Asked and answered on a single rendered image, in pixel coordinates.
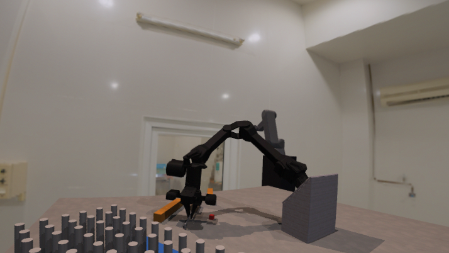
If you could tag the blue flat strip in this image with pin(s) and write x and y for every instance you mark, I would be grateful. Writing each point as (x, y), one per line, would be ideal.
(161, 248)

